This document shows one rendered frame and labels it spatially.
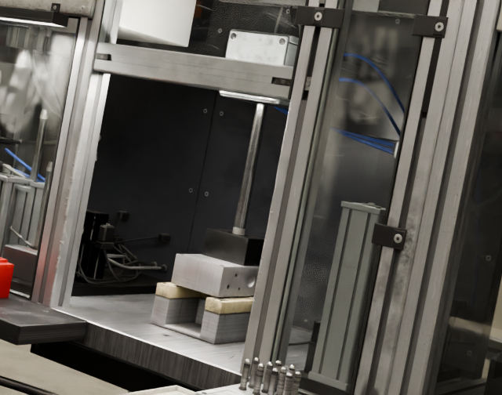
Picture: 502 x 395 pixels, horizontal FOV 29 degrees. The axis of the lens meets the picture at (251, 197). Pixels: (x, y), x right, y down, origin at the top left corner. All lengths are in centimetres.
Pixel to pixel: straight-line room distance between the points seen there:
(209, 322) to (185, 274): 9
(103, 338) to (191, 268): 18
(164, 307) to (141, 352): 13
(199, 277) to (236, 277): 6
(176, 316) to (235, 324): 10
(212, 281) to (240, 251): 8
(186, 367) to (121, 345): 13
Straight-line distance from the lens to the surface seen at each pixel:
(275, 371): 118
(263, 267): 134
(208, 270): 154
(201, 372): 141
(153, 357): 146
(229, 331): 154
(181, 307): 160
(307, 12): 134
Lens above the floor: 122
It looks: 3 degrees down
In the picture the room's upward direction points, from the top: 11 degrees clockwise
